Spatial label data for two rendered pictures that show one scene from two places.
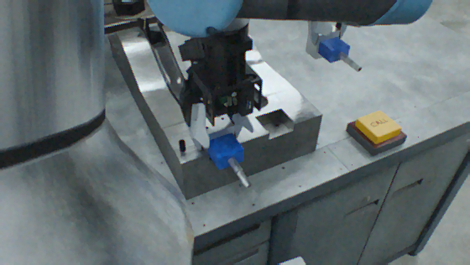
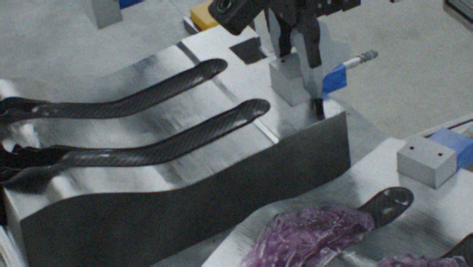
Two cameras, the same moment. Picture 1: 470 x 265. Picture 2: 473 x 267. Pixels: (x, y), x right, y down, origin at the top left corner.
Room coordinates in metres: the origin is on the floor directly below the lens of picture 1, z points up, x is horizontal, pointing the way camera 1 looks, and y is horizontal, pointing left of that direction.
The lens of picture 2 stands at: (0.44, 0.94, 1.53)
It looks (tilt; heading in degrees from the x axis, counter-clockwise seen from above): 37 degrees down; 276
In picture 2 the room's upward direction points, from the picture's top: 11 degrees counter-clockwise
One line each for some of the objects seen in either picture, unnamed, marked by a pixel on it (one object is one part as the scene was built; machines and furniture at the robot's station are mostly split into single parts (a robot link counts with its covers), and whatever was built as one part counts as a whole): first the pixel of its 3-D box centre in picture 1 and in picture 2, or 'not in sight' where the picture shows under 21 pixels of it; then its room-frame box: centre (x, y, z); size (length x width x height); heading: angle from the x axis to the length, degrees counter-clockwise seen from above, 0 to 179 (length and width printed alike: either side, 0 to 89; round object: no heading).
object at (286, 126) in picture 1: (274, 128); (255, 62); (0.50, -0.07, 0.87); 0.05 x 0.05 x 0.04; 27
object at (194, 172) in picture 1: (197, 70); (102, 154); (0.68, 0.07, 0.87); 0.50 x 0.26 x 0.14; 27
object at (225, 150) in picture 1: (228, 155); (329, 71); (0.41, 0.01, 0.90); 0.13 x 0.05 x 0.05; 27
